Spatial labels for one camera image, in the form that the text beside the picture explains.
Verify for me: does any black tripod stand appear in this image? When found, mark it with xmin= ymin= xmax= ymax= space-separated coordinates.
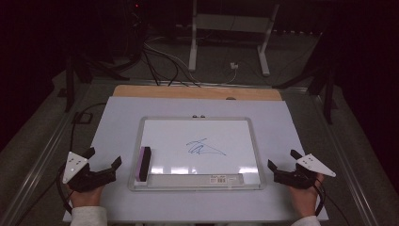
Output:
xmin=64 ymin=51 xmax=131 ymax=113
xmin=272 ymin=60 xmax=339 ymax=125

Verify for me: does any purple and black whiteboard eraser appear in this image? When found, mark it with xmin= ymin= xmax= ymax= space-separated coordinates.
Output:
xmin=135 ymin=146 xmax=152 ymax=184

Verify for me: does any power strip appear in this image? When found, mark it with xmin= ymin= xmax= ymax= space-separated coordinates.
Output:
xmin=272 ymin=29 xmax=324 ymax=37

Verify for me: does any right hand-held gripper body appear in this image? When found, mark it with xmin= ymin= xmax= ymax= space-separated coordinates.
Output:
xmin=273 ymin=153 xmax=337 ymax=190

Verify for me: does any silver framed whiteboard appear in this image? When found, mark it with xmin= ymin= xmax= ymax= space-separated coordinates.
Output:
xmin=127 ymin=116 xmax=267 ymax=192

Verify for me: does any large white table mat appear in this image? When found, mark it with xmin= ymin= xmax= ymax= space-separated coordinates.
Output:
xmin=62 ymin=96 xmax=329 ymax=223

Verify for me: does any person's right hand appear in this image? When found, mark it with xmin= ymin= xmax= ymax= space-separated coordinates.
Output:
xmin=288 ymin=173 xmax=326 ymax=218

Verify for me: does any black square bracket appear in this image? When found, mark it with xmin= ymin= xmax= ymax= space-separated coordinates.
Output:
xmin=72 ymin=111 xmax=94 ymax=125

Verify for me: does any white metal stand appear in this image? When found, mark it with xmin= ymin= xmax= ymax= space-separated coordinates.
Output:
xmin=187 ymin=0 xmax=280 ymax=77

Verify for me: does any person's left hand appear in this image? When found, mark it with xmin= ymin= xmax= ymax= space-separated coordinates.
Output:
xmin=65 ymin=183 xmax=106 ymax=209

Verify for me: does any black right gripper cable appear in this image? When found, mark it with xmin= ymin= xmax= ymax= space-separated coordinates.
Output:
xmin=312 ymin=183 xmax=351 ymax=226

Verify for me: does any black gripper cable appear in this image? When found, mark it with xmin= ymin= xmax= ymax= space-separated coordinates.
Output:
xmin=312 ymin=183 xmax=351 ymax=226
xmin=56 ymin=102 xmax=108 ymax=216

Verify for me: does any aluminium frame rail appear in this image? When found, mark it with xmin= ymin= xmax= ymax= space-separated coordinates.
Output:
xmin=307 ymin=89 xmax=380 ymax=226
xmin=0 ymin=79 xmax=95 ymax=226

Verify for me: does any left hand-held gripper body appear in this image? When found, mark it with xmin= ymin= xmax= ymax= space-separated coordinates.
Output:
xmin=61 ymin=152 xmax=117 ymax=193

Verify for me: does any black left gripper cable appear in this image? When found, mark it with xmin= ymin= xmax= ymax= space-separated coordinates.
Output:
xmin=56 ymin=102 xmax=108 ymax=216

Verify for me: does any white cable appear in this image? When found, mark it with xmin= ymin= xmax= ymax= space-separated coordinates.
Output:
xmin=144 ymin=37 xmax=239 ymax=87

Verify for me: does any black cable bundle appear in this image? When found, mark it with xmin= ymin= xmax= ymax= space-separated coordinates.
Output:
xmin=142 ymin=46 xmax=201 ymax=89

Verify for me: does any dark equipment rack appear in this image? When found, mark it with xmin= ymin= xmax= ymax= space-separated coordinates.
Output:
xmin=119 ymin=0 xmax=149 ymax=65

